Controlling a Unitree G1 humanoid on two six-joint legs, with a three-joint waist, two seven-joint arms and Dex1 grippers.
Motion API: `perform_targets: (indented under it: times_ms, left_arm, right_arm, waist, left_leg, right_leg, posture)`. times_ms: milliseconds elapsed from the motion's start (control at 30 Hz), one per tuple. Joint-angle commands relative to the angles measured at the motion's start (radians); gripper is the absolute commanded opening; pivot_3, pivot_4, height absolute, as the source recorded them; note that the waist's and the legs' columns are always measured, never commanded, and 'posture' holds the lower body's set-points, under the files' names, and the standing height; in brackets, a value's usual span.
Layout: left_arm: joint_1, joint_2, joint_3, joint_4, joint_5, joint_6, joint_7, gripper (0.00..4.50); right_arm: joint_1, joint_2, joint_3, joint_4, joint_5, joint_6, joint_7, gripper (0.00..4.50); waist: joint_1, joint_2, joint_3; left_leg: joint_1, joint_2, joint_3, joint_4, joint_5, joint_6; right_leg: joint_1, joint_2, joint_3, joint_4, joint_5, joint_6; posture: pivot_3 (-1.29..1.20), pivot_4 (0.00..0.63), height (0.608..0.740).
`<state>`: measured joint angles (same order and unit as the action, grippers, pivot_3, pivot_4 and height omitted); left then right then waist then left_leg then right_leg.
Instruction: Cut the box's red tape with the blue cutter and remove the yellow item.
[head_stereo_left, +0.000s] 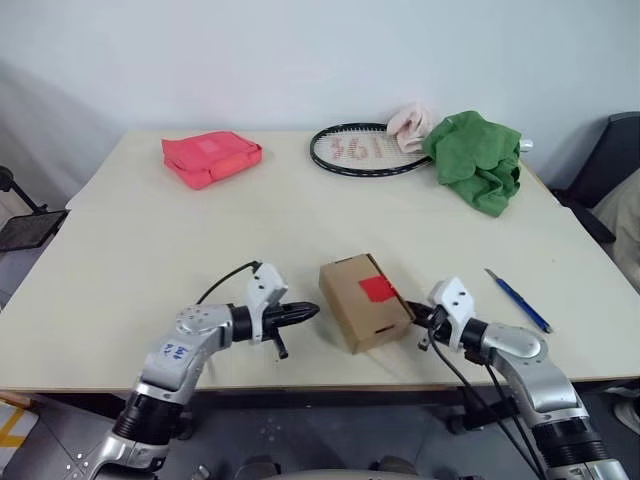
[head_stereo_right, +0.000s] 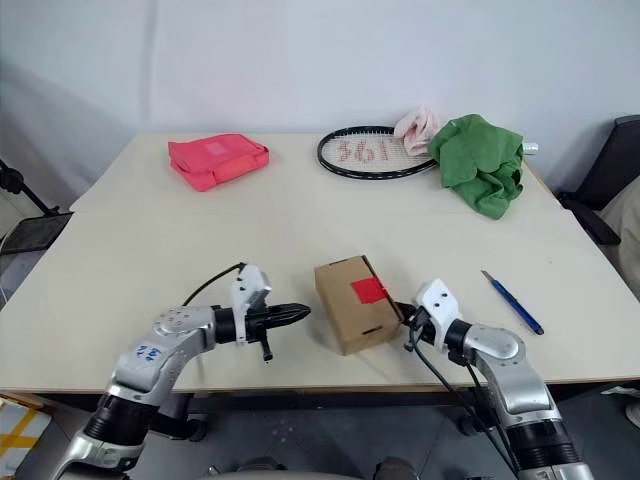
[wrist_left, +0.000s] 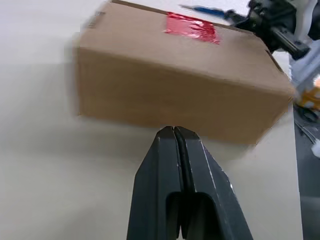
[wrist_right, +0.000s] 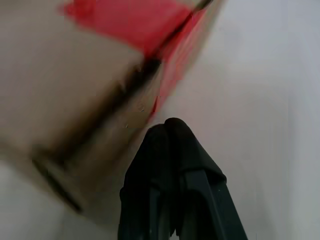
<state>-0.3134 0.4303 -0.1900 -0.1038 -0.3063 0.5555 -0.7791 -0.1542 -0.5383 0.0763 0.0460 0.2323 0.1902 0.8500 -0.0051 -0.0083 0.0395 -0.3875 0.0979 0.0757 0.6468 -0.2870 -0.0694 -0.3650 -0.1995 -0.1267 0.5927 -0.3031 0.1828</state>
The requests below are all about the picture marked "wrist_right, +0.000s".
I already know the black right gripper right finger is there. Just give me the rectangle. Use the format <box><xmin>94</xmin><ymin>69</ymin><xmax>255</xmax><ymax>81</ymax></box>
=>
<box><xmin>164</xmin><ymin>117</ymin><xmax>249</xmax><ymax>240</ymax></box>

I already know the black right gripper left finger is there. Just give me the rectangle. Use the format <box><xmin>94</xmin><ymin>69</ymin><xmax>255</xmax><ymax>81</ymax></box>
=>
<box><xmin>118</xmin><ymin>122</ymin><xmax>176</xmax><ymax>240</ymax></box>

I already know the brown cardboard box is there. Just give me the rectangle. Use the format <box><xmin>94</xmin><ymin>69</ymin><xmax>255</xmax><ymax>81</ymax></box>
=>
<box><xmin>0</xmin><ymin>0</ymin><xmax>227</xmax><ymax>215</ymax></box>

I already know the red tape seal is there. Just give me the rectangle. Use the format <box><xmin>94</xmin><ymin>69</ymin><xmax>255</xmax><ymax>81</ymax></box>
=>
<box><xmin>58</xmin><ymin>0</ymin><xmax>215</xmax><ymax>118</ymax></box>

